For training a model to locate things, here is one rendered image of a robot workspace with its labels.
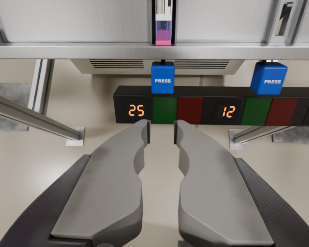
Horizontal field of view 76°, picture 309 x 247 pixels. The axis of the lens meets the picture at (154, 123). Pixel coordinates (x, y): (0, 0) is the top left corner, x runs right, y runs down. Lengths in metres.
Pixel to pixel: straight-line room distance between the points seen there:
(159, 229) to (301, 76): 0.96
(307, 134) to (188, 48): 0.95
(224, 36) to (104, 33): 0.12
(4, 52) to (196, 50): 0.18
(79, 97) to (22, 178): 0.44
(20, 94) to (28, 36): 0.93
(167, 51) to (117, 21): 0.06
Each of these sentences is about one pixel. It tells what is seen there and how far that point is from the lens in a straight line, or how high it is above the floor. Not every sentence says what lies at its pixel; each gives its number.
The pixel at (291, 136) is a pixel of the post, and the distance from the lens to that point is 1.06.
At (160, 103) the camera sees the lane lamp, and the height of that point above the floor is 0.66.
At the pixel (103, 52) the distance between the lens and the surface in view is 0.20.
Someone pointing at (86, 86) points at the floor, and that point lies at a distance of 1.05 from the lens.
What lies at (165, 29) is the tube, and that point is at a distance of 0.20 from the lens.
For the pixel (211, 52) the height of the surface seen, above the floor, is 0.73.
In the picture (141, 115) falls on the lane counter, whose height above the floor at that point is 0.65.
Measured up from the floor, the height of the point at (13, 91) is 0.01.
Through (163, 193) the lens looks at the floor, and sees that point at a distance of 0.90.
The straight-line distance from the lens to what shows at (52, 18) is 0.24.
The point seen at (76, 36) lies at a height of 0.72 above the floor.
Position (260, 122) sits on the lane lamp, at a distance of 0.28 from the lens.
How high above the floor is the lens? 0.89
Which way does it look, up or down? 77 degrees down
